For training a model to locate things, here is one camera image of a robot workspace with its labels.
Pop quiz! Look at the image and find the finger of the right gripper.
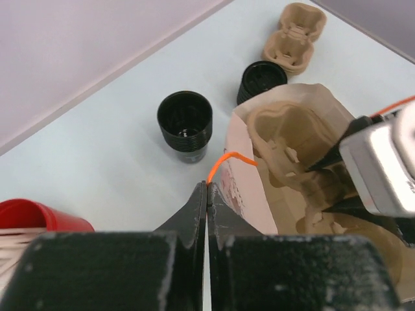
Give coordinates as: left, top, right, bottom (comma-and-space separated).
324, 197, 414, 248
306, 116, 373, 172

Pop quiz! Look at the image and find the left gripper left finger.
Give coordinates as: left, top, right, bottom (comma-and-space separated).
1, 182, 207, 310

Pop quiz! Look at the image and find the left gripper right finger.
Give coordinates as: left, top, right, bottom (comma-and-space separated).
207, 183, 402, 310

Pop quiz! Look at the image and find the brown pulp cup carrier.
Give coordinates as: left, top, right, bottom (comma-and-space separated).
246, 100, 348, 234
262, 3, 327, 76

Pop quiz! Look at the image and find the translucent bag with orange handles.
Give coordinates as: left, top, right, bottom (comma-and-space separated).
220, 84, 414, 303

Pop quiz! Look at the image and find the black ribbed cup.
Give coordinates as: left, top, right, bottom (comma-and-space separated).
157, 91, 213, 163
237, 60, 288, 105

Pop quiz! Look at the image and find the tilted black ribbed cup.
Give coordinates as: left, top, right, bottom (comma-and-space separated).
237, 60, 288, 105

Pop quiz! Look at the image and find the red cylindrical straw holder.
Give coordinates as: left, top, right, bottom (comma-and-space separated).
1, 199, 94, 232

